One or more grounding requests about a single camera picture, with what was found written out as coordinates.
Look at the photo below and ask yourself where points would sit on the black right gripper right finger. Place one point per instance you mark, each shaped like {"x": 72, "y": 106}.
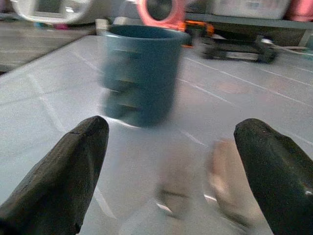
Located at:
{"x": 276, "y": 171}

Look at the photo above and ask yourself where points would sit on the white round appliance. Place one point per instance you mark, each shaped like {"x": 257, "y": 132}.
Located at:
{"x": 52, "y": 11}

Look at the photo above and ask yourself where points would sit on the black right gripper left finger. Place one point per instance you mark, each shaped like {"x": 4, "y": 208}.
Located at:
{"x": 56, "y": 178}

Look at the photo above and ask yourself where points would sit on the pink round appliance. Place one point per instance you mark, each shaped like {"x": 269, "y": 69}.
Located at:
{"x": 161, "y": 12}

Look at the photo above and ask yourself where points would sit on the grey shelf board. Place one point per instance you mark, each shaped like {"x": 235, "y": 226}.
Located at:
{"x": 247, "y": 24}

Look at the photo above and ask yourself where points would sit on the beige wooden spoon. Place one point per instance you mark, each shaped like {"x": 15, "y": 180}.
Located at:
{"x": 220, "y": 181}

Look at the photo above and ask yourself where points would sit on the blue ribbed cup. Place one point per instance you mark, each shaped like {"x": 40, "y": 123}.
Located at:
{"x": 140, "y": 76}

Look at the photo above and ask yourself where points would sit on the white storage box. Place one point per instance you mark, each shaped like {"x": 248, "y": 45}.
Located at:
{"x": 249, "y": 8}

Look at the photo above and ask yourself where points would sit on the black and orange tool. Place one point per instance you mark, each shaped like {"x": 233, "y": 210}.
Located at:
{"x": 230, "y": 44}

